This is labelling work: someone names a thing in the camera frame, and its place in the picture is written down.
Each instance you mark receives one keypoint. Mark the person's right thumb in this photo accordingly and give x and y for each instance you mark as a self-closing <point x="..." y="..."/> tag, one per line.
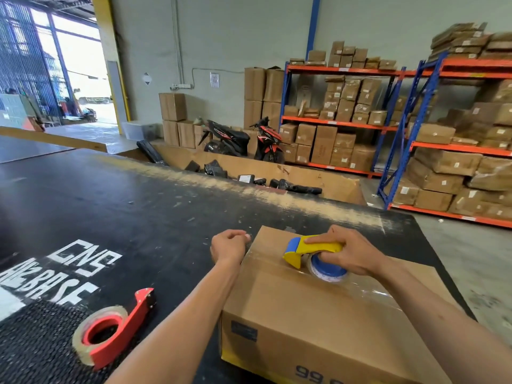
<point x="330" y="257"/>

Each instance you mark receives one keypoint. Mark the grey wall conduit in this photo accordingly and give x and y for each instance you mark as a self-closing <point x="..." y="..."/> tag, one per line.
<point x="178" y="35"/>

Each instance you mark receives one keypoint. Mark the white power strip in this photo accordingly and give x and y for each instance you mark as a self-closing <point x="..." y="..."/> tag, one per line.
<point x="180" y="86"/>

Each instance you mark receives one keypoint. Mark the stack of tall cardboard boxes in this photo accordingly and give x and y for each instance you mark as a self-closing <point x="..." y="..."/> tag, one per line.
<point x="256" y="85"/>

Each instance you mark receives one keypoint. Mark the person's left hand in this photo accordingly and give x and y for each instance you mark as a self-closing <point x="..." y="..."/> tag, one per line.
<point x="228" y="247"/>

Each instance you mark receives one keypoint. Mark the stack of plain cardboard boxes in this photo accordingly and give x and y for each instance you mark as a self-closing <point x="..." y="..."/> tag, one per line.
<point x="172" y="107"/>

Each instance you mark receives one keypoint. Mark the white paper notice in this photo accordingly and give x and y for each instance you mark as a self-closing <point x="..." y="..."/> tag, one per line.
<point x="214" y="80"/>

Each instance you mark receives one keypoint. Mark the yellow blue tape dispenser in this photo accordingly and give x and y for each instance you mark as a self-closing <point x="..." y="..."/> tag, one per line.
<point x="296" y="251"/>

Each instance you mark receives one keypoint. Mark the blue steel column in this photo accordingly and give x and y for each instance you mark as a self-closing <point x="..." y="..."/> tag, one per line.
<point x="313" y="23"/>

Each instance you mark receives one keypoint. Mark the person's right hand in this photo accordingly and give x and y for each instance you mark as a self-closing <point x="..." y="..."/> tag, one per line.
<point x="356" y="251"/>

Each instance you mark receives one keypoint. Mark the person's right forearm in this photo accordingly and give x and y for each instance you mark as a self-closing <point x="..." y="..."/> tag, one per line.
<point x="440" y="327"/>

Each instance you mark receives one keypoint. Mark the large brown cardboard box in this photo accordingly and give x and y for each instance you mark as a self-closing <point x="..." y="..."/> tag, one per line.
<point x="304" y="323"/>

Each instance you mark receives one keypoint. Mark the red black scooter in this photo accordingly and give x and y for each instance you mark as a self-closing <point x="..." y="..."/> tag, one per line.
<point x="268" y="141"/>

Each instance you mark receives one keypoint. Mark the diamond wall sign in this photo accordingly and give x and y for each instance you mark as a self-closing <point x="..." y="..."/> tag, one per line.
<point x="147" y="78"/>

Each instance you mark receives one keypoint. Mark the red tape dispenser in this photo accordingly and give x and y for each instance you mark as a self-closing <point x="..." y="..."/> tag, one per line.
<point x="120" y="331"/>

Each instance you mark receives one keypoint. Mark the long black wrapped parcel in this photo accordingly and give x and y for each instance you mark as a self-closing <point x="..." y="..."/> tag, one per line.
<point x="298" y="188"/>

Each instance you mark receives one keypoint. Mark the pile of shelved cardboard boxes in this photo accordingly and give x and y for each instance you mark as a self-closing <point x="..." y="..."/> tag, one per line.
<point x="448" y="163"/>
<point x="324" y="143"/>

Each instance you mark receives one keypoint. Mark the metal lattice gate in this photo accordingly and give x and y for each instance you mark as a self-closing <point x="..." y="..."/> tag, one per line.
<point x="24" y="55"/>

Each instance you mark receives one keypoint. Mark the person's left forearm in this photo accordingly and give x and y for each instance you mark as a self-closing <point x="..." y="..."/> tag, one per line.
<point x="184" y="327"/>

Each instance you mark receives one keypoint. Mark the black parcel with white label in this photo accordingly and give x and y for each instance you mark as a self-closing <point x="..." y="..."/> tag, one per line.
<point x="246" y="179"/>

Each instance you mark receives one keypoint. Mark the black textured rubber mat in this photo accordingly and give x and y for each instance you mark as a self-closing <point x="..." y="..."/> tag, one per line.
<point x="36" y="343"/>

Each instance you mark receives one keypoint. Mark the person's left fingers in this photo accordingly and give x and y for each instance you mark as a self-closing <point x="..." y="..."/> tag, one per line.
<point x="239" y="237"/>

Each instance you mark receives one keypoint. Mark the blue orange storage rack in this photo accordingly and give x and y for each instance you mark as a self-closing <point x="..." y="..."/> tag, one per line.
<point x="336" y="123"/>
<point x="404" y="127"/>

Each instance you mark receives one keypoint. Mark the yellow steel pillar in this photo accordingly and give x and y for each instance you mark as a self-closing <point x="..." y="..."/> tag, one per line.
<point x="108" y="47"/>

